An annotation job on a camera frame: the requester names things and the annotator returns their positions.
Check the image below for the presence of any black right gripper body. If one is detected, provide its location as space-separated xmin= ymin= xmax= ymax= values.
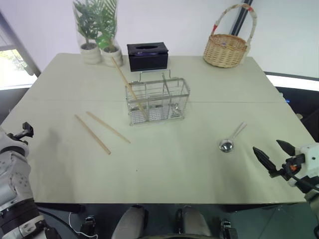
xmin=268 ymin=153 xmax=307 ymax=180

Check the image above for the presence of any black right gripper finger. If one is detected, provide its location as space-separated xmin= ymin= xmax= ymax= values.
xmin=276 ymin=139 xmax=297 ymax=157
xmin=252 ymin=146 xmax=278 ymax=175

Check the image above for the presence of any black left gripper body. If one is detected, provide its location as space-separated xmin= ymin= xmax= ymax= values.
xmin=44 ymin=228 xmax=62 ymax=239

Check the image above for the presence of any shiny metal spoon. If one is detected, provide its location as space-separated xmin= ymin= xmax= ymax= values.
xmin=218 ymin=121 xmax=248 ymax=154
xmin=161 ymin=72 xmax=182 ymax=117

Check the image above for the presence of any black side desk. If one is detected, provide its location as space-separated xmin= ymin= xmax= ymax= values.
xmin=263 ymin=71 xmax=319 ymax=144

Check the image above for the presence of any grey rounded shape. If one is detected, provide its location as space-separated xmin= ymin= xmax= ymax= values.
xmin=175 ymin=205 xmax=213 ymax=239
xmin=111 ymin=205 xmax=149 ymax=239

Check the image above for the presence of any wooden chopstick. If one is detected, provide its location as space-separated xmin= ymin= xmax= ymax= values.
xmin=85 ymin=111 xmax=132 ymax=144
xmin=111 ymin=56 xmax=149 ymax=120
xmin=74 ymin=114 xmax=112 ymax=155

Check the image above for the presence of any black upright pole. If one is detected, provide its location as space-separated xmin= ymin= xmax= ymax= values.
xmin=230 ymin=0 xmax=254 ymax=36

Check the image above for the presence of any black tissue box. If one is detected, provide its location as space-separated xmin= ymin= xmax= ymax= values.
xmin=126 ymin=41 xmax=169 ymax=73

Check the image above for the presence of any green plant in white pot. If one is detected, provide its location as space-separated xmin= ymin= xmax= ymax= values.
xmin=72 ymin=0 xmax=103 ymax=65
xmin=96 ymin=0 xmax=124 ymax=68

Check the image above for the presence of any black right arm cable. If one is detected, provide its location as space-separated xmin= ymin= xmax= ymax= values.
xmin=286 ymin=170 xmax=319 ymax=192

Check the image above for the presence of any thin white cable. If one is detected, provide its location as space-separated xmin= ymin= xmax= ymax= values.
xmin=68 ymin=211 xmax=98 ymax=238

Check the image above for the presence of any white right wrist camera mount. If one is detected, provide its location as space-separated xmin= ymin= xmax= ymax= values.
xmin=286 ymin=143 xmax=319 ymax=188

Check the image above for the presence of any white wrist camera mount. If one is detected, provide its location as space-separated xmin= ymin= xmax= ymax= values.
xmin=9 ymin=219 xmax=52 ymax=239
xmin=286 ymin=143 xmax=319 ymax=188

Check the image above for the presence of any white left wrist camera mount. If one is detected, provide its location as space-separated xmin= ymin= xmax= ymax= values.
xmin=9 ymin=219 xmax=52 ymax=239

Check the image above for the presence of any black table frame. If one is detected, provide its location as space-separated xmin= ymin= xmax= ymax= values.
xmin=34 ymin=202 xmax=308 ymax=214

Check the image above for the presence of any woven wicker basket with handle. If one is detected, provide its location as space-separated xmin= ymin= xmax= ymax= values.
xmin=202 ymin=3 xmax=258 ymax=69

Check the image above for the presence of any metal wire cutlery rack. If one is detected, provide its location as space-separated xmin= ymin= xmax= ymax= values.
xmin=124 ymin=69 xmax=191 ymax=127

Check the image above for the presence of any window with grey frame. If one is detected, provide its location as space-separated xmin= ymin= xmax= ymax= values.
xmin=0 ymin=9 xmax=42 ymax=91

